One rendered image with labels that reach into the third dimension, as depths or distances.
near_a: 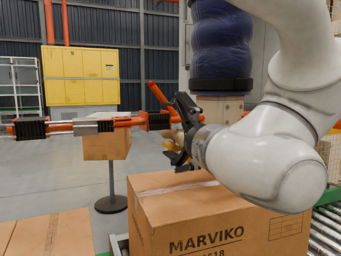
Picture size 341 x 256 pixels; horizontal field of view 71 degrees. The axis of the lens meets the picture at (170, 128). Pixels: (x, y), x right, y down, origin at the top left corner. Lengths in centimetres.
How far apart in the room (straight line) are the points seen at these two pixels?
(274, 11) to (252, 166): 17
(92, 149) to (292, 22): 222
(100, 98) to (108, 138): 574
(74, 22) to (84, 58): 367
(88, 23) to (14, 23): 271
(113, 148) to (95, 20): 961
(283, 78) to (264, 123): 7
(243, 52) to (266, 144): 54
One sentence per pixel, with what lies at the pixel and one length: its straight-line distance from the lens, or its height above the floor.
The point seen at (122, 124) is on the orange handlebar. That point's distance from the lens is 72.
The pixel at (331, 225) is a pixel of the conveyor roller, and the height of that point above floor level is 53.
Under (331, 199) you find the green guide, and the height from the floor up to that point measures 58.
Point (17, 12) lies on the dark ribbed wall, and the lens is 1169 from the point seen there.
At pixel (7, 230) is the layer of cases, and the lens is 167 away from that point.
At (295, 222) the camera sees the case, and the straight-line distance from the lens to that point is 100.
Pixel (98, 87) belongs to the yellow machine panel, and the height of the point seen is 129.
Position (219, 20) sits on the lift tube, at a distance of 81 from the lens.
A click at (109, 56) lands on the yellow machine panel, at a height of 224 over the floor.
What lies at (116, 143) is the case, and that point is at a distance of 233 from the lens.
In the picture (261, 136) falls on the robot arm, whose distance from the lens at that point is 33.
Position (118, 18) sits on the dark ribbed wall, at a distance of 1177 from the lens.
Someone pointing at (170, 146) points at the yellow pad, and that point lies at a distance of 89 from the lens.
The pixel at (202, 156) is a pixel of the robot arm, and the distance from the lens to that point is 40.
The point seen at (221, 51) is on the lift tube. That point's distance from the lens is 80.
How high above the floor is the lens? 132
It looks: 10 degrees down
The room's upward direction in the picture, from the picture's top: straight up
